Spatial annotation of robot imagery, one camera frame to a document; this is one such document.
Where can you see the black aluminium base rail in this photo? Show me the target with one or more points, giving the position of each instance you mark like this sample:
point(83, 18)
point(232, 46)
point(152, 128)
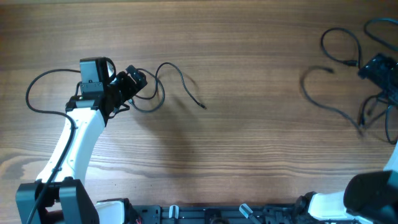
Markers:
point(268, 214)

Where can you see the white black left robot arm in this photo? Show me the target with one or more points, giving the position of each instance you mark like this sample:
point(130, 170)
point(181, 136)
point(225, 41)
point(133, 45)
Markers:
point(58, 194)

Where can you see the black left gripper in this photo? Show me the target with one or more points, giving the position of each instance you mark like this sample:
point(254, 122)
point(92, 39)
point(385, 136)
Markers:
point(131, 88)

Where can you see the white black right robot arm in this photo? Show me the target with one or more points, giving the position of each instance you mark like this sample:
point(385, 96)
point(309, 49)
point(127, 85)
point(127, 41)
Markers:
point(369, 197)

